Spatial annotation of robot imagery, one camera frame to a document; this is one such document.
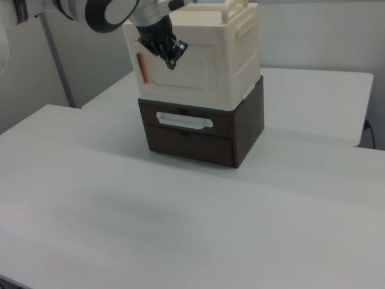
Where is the dark brown drawer box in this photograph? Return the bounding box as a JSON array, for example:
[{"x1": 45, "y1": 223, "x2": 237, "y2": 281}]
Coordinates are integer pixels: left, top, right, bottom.
[{"x1": 137, "y1": 75, "x2": 266, "y2": 169}]

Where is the black power cable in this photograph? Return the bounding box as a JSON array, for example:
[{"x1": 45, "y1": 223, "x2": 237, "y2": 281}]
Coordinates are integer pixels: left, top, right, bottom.
[{"x1": 363, "y1": 118, "x2": 377, "y2": 150}]

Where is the dark brown deep drawer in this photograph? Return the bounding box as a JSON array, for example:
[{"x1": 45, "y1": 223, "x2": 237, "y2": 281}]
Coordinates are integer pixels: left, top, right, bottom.
[{"x1": 144, "y1": 123, "x2": 235, "y2": 167}]

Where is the cream plastic storage cabinet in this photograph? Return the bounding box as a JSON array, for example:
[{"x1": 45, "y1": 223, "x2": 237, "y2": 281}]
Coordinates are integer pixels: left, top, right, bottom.
[{"x1": 122, "y1": 0, "x2": 262, "y2": 111}]

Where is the dark brown shallow drawer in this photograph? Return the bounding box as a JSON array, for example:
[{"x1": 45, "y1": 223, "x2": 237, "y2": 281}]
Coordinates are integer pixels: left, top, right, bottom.
[{"x1": 140, "y1": 103, "x2": 235, "y2": 137}]

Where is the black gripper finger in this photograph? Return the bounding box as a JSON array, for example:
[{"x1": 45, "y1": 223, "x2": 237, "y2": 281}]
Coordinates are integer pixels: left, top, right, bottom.
[
  {"x1": 163, "y1": 51, "x2": 180, "y2": 72},
  {"x1": 174, "y1": 39, "x2": 189, "y2": 58}
]

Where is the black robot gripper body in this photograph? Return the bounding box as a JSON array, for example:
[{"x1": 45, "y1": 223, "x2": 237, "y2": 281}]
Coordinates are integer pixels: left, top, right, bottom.
[{"x1": 134, "y1": 14, "x2": 185, "y2": 61}]

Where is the cream rounded cabinet carry handle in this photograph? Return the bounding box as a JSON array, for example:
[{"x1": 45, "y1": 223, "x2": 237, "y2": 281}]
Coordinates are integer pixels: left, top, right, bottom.
[{"x1": 221, "y1": 0, "x2": 249, "y2": 25}]

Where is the white drawer handle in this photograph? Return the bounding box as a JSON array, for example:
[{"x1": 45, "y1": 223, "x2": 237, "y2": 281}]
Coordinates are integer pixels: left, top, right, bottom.
[{"x1": 155, "y1": 111, "x2": 214, "y2": 131}]

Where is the cream cabinet door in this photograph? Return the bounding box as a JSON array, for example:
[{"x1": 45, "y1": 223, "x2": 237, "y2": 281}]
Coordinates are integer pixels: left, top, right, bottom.
[{"x1": 132, "y1": 38, "x2": 226, "y2": 101}]

